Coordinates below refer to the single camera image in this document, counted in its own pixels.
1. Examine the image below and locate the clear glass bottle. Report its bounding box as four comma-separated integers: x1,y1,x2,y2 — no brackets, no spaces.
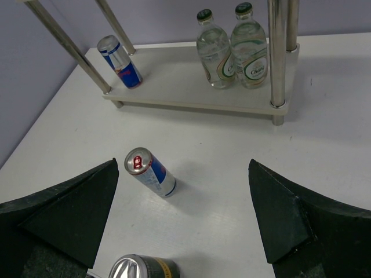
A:
196,9,235,89
230,2,268,89

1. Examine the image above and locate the red tab silver can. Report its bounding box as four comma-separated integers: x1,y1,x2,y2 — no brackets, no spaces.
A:
124,147,176,198

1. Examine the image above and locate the left clear glass bottle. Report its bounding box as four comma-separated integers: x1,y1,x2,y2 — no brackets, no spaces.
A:
196,9,235,89

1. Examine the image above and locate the black yellow can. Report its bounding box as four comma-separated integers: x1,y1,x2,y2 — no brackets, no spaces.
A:
108,254,181,278

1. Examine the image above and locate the right clear glass bottle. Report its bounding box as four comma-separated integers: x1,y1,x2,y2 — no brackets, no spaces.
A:
230,2,268,89

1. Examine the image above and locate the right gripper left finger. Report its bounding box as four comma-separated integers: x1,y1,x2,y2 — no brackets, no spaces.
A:
1,159,119,277

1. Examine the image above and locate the blue silver energy can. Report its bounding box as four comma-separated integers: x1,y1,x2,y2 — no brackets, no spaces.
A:
97,35,143,89

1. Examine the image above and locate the beige two-tier shelf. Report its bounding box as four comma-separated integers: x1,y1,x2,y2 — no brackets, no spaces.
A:
23,1,300,126

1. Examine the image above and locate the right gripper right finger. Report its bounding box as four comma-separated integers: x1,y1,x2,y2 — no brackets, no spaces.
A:
248,159,370,277

